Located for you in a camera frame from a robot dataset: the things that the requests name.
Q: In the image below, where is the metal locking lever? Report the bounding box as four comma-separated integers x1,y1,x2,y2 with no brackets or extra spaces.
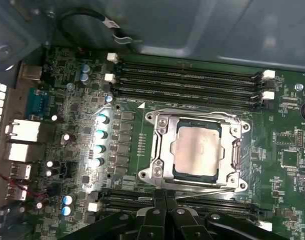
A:
174,187,237,200
152,108,240,121

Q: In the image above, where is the black open PC case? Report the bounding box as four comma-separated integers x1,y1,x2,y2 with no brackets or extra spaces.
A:
0,0,305,240

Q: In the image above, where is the black cable with white tag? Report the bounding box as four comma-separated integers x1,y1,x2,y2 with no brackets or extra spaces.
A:
57,8,143,46

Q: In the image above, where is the silver CPU chip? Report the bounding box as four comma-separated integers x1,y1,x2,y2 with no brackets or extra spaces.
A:
170,118,225,182

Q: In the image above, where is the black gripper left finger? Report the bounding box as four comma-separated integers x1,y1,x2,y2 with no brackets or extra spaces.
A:
58,190,168,240

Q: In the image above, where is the blue serial port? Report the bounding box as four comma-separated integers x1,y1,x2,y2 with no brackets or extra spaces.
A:
24,87,53,119

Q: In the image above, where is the tan metal port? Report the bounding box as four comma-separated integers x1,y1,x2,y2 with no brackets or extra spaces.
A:
20,64,43,81

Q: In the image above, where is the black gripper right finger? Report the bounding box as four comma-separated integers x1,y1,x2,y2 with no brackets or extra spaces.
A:
166,190,291,240

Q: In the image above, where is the silver rear port block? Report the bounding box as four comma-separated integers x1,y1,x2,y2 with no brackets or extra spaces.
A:
4,119,41,144
6,184,29,202
10,162,33,180
3,142,45,163

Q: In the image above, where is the black RAM slot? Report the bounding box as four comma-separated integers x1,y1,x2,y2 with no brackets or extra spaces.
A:
88,191,258,218
87,201,273,232
117,66,273,91
114,86,275,112
104,72,276,101
106,52,276,81

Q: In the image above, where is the CPU socket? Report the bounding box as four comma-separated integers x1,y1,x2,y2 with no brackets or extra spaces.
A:
138,108,252,195

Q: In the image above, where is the green motherboard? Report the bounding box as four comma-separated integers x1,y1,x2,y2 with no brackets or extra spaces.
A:
17,44,305,240

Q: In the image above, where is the metal socket cover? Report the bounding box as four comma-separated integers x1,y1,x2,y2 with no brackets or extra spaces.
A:
152,111,243,187

